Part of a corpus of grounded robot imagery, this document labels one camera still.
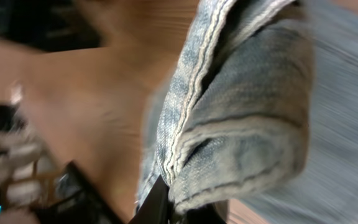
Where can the light blue denim shorts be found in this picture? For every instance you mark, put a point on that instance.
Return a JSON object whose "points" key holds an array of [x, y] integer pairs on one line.
{"points": [[263, 108]]}

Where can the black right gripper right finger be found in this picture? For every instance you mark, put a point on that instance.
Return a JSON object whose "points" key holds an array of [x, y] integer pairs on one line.
{"points": [[212, 213]]}

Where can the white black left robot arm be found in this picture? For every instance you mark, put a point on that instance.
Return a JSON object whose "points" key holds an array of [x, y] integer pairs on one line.
{"points": [[55, 196]]}

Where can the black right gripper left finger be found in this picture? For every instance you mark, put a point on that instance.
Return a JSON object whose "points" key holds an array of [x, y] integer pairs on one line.
{"points": [[156, 207]]}

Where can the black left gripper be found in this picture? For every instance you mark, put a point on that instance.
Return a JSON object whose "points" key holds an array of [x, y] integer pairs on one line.
{"points": [[81, 203]]}

